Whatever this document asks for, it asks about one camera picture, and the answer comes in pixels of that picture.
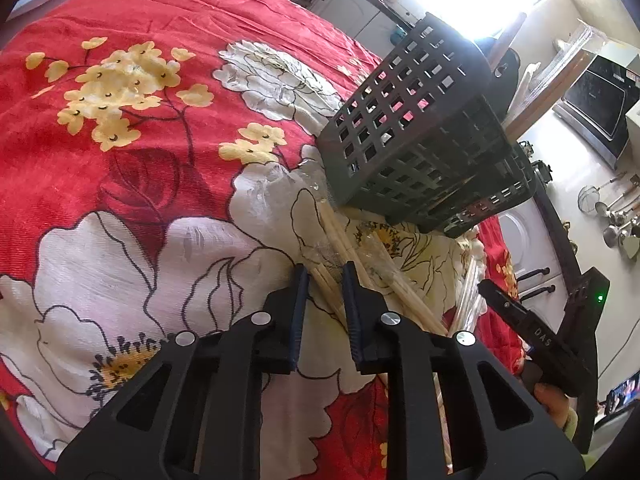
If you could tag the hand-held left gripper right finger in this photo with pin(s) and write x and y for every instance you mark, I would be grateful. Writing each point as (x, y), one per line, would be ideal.
(351, 307)

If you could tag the black range hood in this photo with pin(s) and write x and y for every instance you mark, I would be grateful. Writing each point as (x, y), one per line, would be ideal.
(595, 100)

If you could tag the chopstick pair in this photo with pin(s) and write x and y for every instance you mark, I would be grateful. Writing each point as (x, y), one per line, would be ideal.
(332, 240)

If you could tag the black countertop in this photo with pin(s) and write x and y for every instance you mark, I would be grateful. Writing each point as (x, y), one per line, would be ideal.
(560, 242)

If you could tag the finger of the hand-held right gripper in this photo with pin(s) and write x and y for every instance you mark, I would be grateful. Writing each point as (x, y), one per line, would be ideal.
(502, 302)

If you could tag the person's right hand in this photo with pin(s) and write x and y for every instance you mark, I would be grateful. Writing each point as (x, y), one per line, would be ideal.
(552, 397)

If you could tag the small lit screen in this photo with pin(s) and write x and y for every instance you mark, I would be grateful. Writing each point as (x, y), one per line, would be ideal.
(624, 394)

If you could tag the red floral blanket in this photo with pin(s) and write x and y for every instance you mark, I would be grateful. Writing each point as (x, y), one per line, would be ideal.
(125, 160)

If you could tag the row of hanging steel utensils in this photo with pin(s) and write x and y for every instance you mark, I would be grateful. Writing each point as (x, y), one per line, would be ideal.
(617, 220)

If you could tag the white wall cabinets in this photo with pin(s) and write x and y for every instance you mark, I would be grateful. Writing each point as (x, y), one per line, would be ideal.
(634, 135)

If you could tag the dark green perforated utensil basket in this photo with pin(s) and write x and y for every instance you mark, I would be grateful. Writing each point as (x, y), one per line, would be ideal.
(400, 135)

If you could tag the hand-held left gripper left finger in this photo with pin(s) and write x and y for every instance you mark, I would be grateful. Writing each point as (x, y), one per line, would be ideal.
(300, 312)

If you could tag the blue hanging bin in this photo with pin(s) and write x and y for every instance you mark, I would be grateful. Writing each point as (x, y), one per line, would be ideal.
(396, 36)

